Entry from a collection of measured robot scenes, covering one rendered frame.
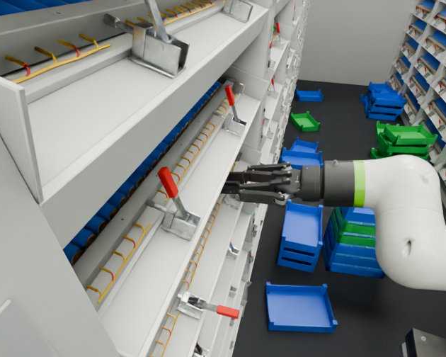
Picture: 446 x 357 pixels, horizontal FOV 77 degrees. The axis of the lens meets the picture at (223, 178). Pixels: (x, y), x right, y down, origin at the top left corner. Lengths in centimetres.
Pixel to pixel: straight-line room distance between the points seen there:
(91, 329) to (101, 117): 12
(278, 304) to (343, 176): 109
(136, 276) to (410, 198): 43
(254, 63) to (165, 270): 51
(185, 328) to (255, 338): 99
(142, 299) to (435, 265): 41
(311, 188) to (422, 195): 18
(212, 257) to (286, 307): 102
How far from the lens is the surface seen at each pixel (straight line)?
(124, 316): 30
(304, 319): 155
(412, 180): 57
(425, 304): 184
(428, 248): 52
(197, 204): 39
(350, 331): 159
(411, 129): 281
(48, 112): 18
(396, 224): 53
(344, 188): 56
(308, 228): 168
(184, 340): 50
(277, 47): 121
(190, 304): 50
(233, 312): 49
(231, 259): 81
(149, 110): 19
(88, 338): 20
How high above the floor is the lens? 135
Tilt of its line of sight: 38 degrees down
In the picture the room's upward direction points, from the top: straight up
